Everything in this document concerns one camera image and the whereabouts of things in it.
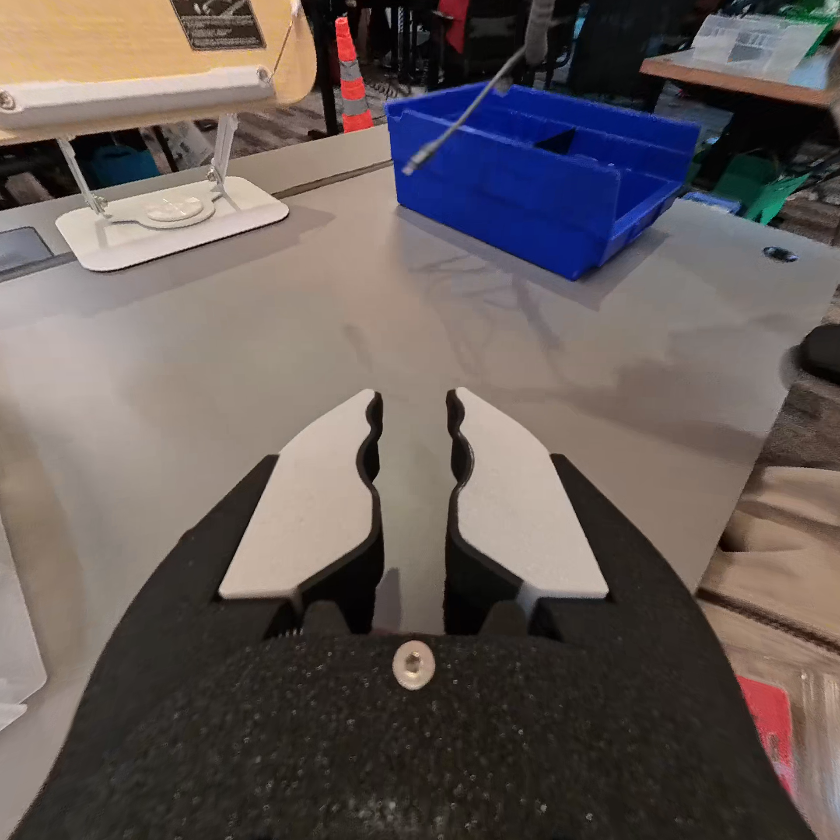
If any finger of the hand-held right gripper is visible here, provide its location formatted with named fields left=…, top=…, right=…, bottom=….
left=524, top=0, right=557, bottom=67

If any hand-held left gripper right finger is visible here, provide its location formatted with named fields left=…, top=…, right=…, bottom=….
left=445, top=387, right=610, bottom=601

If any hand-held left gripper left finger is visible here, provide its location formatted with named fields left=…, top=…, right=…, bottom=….
left=218, top=388, right=385, bottom=601

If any blue plastic bin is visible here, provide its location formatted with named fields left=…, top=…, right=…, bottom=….
left=682, top=190, right=742, bottom=214
left=384, top=82, right=702, bottom=283

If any black usb cable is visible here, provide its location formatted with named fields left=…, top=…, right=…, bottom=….
left=402, top=45, right=529, bottom=179

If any black office chair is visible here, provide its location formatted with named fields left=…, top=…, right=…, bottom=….
left=567, top=0, right=664, bottom=99

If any wooden side table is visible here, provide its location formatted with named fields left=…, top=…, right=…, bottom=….
left=640, top=46, right=840, bottom=109

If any orange traffic cone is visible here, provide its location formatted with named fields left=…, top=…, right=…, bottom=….
left=335, top=16, right=375, bottom=133

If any clear plastic bin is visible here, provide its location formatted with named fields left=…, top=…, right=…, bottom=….
left=692, top=12, right=829, bottom=73

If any green plastic bin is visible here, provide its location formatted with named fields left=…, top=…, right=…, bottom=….
left=712, top=152, right=811, bottom=225

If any red packet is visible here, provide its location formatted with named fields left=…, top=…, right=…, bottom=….
left=735, top=675, right=798, bottom=788

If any black rounded object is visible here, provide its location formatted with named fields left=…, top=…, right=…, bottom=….
left=797, top=325, right=840, bottom=380

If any wooden book stand white base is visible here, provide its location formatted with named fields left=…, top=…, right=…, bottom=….
left=0, top=0, right=317, bottom=273

